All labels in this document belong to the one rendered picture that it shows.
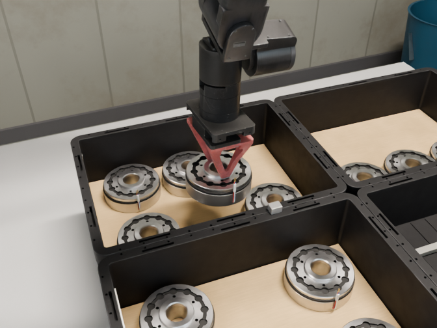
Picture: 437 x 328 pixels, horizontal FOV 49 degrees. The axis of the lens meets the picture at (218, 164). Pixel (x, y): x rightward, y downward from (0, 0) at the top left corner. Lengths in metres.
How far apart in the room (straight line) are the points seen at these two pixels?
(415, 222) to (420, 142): 0.25
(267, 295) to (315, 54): 2.35
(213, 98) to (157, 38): 1.89
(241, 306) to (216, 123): 0.27
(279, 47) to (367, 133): 0.49
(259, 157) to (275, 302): 0.35
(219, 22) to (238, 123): 0.16
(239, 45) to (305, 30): 2.30
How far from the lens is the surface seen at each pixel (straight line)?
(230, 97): 0.65
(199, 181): 0.72
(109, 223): 0.86
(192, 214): 0.86
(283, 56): 0.66
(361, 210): 0.75
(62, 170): 1.21
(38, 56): 2.45
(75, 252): 1.01
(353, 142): 1.06
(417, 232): 0.90
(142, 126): 0.90
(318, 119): 1.06
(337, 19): 2.97
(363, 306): 0.76
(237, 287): 0.75
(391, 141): 1.09
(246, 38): 0.58
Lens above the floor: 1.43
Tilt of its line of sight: 39 degrees down
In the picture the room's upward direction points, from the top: straight up
